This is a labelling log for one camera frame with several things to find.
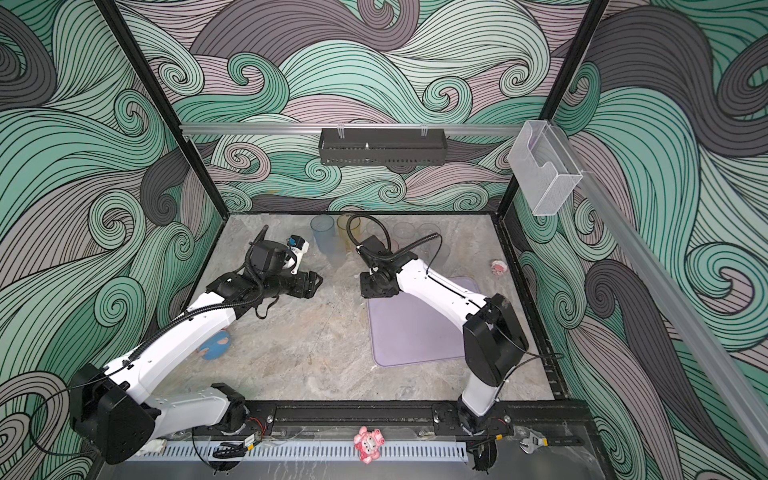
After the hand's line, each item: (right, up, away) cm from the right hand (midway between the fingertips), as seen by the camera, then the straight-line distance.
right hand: (369, 290), depth 85 cm
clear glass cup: (+20, +18, +26) cm, 37 cm away
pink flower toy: (0, -32, -18) cm, 37 cm away
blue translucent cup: (-17, +19, +16) cm, 30 cm away
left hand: (-16, +5, -5) cm, 17 cm away
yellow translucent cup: (-6, +16, -14) cm, 21 cm away
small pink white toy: (+43, +5, +14) cm, 46 cm away
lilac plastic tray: (+11, -13, +3) cm, 17 cm away
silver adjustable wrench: (+40, -33, -15) cm, 54 cm away
